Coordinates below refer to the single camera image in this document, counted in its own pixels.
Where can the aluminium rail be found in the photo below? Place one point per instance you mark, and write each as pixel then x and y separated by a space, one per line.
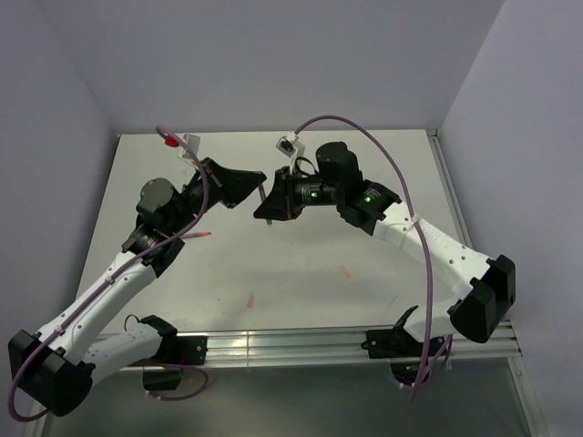
pixel 453 203
pixel 240 349

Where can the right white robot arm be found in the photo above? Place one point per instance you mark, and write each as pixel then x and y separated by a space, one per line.
pixel 483 288

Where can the aluminium front rail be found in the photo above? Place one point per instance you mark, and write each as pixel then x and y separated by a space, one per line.
pixel 240 349

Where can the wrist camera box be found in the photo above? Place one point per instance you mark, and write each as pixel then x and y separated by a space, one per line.
pixel 193 142
pixel 290 146

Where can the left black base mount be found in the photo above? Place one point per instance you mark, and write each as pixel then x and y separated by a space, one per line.
pixel 180 360

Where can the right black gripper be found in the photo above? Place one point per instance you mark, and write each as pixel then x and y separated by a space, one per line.
pixel 282 202

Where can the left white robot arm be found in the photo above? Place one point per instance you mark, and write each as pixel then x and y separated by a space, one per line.
pixel 60 363

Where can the purple highlighter pen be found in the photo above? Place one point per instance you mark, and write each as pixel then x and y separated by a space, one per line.
pixel 263 197

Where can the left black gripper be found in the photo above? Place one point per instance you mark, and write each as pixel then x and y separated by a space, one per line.
pixel 230 187

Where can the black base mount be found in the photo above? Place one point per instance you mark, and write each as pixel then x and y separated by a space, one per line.
pixel 180 360
pixel 395 343

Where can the aluminium right side rail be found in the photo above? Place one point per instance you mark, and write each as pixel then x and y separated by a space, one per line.
pixel 453 203

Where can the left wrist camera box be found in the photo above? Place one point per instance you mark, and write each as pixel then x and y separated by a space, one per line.
pixel 193 142

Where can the red highlighter pen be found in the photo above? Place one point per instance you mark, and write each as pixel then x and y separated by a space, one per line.
pixel 195 235

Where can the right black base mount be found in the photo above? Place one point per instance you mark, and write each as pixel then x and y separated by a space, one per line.
pixel 395 343

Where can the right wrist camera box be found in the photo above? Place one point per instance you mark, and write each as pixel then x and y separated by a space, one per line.
pixel 290 146

